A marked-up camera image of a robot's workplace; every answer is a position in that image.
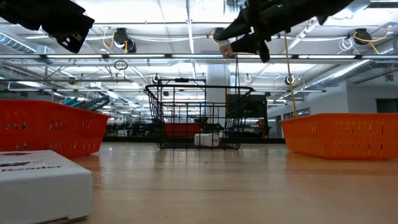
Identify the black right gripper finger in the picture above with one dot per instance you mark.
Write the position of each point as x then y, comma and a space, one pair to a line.
248, 43
236, 28

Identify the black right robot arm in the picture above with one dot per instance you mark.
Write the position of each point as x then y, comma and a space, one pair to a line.
326, 7

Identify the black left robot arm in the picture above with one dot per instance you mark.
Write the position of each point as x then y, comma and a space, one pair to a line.
25, 12

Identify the black cabinet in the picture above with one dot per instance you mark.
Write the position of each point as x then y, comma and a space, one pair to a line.
259, 115

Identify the red plastic basket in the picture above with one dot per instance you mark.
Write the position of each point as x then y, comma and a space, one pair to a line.
56, 130

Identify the red cabinet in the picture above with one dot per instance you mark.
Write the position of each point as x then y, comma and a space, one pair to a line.
183, 130

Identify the orange plastic basket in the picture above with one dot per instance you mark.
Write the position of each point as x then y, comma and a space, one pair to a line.
342, 137

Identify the white card reader box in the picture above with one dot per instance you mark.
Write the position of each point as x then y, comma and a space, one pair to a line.
40, 186

